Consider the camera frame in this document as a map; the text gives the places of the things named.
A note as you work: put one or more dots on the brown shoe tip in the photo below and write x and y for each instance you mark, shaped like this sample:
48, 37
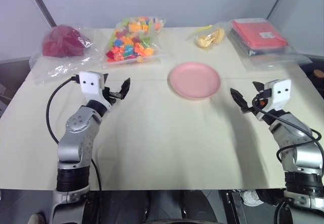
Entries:
37, 219

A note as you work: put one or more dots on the clear bag with red lump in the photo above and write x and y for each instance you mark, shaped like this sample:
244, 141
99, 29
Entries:
63, 64

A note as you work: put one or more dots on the bag of yellow items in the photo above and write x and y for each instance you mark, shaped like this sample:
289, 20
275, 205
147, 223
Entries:
206, 38

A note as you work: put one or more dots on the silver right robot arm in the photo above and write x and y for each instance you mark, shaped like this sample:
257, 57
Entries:
298, 153

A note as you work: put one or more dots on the red folded cloth pack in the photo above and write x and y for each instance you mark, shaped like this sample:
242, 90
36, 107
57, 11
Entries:
258, 33

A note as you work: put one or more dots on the black upright panel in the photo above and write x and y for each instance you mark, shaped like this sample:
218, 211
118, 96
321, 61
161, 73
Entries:
234, 206

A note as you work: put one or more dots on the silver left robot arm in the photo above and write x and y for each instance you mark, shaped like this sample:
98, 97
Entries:
76, 143

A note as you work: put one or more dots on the clear bag with folded cloths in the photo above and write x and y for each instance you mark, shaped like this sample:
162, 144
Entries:
265, 49

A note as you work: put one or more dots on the clear bag of colourful blocks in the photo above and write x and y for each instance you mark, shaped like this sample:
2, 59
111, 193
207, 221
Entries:
131, 44

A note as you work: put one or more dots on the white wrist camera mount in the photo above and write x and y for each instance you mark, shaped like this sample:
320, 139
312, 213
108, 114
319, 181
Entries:
89, 83
279, 92

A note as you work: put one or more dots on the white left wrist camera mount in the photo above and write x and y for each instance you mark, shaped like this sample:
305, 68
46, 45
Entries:
89, 83

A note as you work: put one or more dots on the cream tablecloth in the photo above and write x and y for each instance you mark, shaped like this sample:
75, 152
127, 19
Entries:
157, 138

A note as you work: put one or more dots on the dark red crumpled lump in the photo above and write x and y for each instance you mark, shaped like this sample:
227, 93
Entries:
62, 42

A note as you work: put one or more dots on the white crumpled object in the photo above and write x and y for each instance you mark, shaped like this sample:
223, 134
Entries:
251, 197

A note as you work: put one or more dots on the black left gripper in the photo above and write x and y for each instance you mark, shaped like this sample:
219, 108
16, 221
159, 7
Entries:
113, 95

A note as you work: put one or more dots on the pink round plate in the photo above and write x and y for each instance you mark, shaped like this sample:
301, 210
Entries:
195, 80

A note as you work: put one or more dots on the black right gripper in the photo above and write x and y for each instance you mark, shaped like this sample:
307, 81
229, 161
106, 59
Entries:
260, 98

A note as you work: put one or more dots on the brown round object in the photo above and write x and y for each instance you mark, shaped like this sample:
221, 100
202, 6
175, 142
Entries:
319, 73

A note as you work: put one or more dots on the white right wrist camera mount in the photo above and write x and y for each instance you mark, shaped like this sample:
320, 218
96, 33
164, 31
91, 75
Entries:
279, 92

